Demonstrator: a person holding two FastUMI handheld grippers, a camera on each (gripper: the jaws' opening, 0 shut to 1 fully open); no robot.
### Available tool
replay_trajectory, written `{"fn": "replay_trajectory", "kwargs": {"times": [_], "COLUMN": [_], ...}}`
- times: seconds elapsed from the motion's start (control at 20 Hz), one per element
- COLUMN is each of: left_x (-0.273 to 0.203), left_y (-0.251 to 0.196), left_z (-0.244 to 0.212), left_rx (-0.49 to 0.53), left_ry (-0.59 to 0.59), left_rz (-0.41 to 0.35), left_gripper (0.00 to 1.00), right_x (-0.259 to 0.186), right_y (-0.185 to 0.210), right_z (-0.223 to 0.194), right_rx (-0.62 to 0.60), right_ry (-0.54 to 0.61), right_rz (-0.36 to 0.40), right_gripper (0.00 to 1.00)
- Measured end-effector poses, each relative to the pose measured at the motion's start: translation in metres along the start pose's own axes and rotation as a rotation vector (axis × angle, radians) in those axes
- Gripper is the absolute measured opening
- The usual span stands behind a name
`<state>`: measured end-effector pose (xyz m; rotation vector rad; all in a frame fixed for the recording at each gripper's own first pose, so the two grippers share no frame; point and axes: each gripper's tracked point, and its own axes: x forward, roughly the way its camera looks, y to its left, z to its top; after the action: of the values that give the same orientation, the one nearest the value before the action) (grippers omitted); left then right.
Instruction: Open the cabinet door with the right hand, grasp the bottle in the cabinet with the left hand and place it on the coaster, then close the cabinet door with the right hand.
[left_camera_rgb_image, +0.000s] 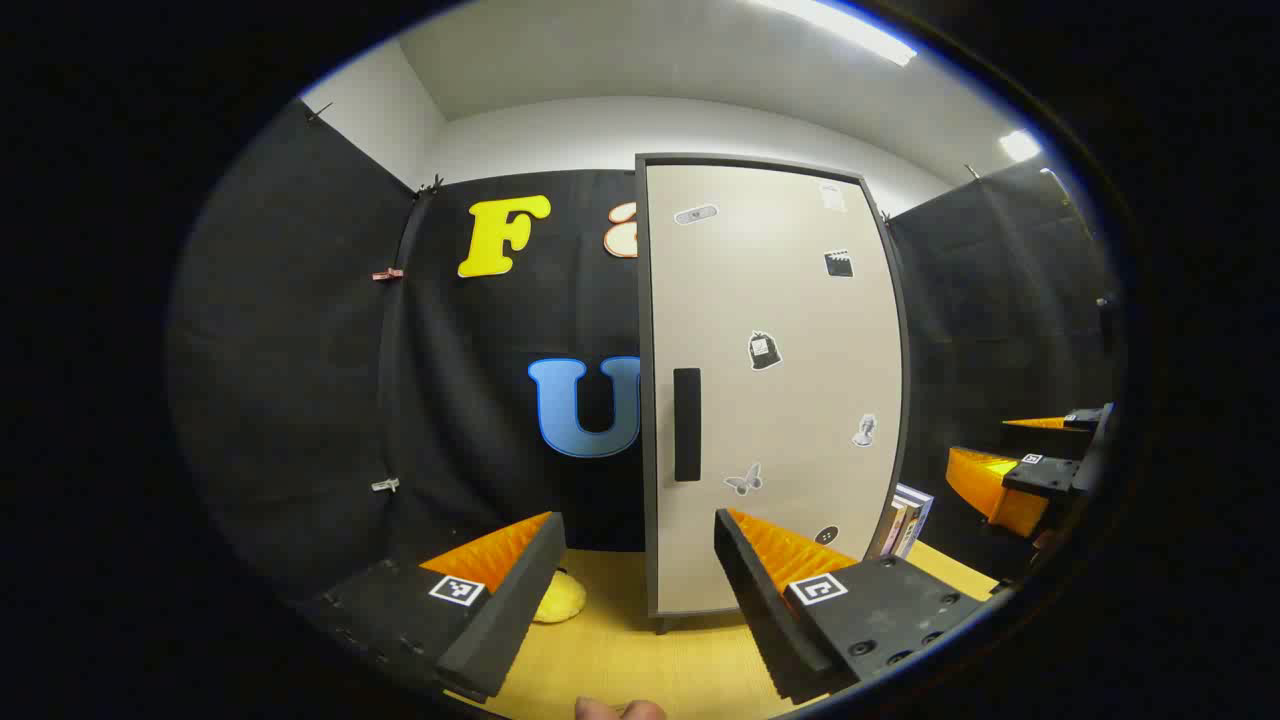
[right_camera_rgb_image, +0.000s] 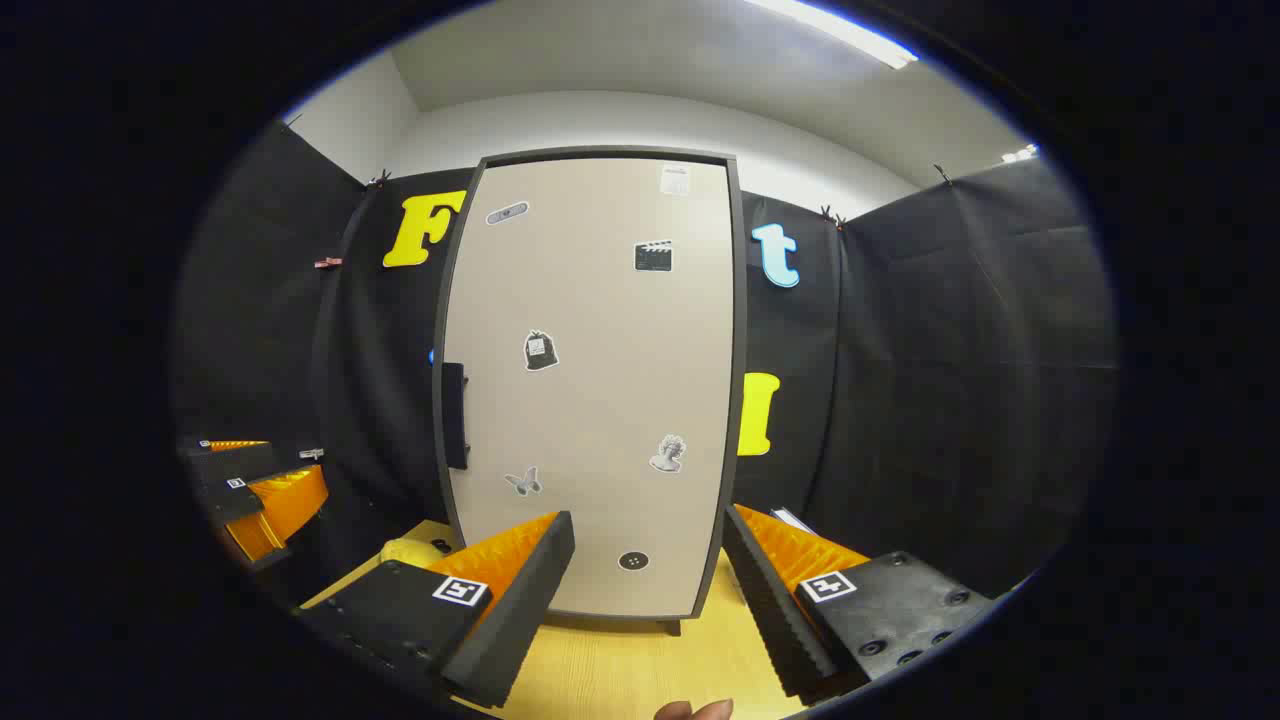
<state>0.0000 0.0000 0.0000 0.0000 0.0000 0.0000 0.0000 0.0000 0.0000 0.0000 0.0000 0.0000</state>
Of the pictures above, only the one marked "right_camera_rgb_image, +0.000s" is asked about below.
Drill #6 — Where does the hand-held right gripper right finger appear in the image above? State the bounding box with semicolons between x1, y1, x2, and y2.
722;503;1001;706

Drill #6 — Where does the black backdrop cloth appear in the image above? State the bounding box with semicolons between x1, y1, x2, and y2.
172;118;1119;601

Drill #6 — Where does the pale cabinet door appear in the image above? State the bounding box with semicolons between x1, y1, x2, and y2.
432;148;748;623

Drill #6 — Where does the black cabinet door handle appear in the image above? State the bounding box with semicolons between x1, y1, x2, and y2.
441;362;471;471

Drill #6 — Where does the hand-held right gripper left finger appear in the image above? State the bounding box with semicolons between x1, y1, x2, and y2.
295;510;578;711

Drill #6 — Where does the yellow soft ball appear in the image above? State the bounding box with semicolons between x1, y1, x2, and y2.
380;537;453;573

